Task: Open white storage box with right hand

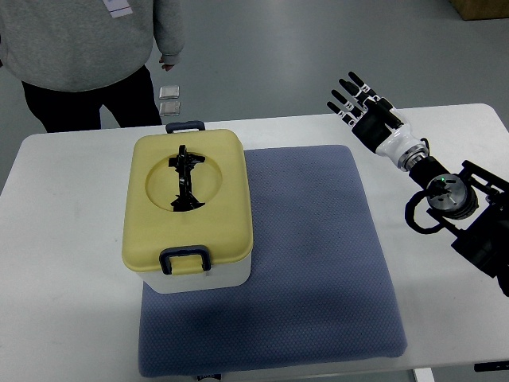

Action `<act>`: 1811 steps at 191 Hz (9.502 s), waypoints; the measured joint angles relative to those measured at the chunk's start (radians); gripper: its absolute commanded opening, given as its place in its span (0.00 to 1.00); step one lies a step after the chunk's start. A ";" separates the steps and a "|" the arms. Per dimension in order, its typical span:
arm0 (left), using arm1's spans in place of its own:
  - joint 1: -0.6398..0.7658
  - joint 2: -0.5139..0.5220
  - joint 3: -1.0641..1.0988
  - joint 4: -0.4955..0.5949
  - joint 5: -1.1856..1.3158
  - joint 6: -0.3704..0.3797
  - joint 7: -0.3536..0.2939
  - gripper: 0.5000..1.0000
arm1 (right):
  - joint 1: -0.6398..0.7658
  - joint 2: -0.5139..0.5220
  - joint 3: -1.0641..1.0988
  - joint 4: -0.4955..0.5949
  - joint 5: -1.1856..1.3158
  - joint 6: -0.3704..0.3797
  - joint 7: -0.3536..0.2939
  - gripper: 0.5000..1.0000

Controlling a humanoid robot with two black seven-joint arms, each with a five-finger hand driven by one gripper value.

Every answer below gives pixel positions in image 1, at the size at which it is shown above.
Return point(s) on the silver floor plate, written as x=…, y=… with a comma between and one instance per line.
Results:
x=170, y=108
x=169, y=92

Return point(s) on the person in grey sweater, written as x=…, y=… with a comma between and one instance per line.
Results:
x=74, y=58

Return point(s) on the lower silver floor plate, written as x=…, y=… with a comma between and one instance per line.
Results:
x=170, y=108

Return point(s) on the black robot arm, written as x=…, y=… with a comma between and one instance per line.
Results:
x=471, y=204

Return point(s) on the blue padded mat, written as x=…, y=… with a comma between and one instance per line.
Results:
x=319, y=289

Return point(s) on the upper silver floor plate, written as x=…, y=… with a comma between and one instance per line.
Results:
x=169, y=92

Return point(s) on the white storage box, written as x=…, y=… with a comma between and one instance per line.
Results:
x=220, y=276

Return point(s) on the yellow box lid with handle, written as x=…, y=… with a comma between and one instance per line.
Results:
x=188, y=205

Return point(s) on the brown cardboard box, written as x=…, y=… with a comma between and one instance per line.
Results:
x=475, y=10

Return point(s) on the black bracket under table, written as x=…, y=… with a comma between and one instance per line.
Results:
x=492, y=366

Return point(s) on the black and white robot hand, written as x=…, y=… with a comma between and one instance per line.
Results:
x=377, y=123

